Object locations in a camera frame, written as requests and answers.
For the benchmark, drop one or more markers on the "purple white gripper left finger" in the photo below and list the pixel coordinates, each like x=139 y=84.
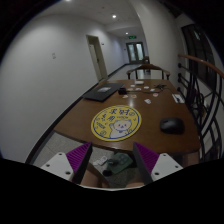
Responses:
x=70 y=166

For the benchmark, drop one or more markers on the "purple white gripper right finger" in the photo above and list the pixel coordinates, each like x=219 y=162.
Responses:
x=153 y=166

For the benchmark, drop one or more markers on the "black computer mouse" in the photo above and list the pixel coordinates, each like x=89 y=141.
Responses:
x=172 y=125

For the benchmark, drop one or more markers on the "round yellow cartoon mouse pad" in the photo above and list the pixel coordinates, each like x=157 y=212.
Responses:
x=116 y=123

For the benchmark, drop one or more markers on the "small white sticker card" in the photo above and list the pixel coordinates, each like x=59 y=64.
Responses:
x=148 y=101

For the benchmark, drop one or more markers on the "small black box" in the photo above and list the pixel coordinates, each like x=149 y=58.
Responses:
x=122 y=91

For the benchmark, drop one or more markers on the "dark grey closed laptop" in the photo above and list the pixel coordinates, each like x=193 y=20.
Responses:
x=102 y=92

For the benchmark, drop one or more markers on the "white paper box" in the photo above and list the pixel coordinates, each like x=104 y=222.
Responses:
x=139 y=82

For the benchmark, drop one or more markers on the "black metal stair railing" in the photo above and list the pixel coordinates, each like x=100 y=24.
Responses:
x=202 y=90

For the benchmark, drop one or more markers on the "wooden armchair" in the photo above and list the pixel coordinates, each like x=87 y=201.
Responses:
x=165 y=73

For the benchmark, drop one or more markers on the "glass double door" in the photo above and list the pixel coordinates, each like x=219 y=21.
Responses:
x=135 y=52

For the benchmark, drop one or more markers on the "white side door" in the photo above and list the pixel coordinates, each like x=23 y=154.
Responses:
x=97 y=57

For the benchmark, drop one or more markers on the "green exit sign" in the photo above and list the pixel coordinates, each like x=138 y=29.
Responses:
x=132 y=37

